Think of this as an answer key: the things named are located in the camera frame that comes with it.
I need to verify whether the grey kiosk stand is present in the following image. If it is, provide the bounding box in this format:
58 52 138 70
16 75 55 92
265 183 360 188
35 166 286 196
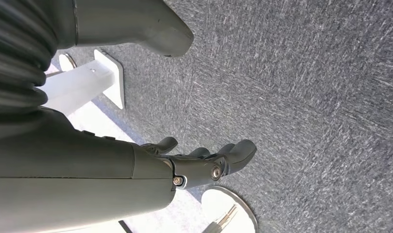
38 49 125 117

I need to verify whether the round white pole stand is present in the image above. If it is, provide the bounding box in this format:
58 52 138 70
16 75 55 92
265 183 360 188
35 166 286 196
201 186 258 233

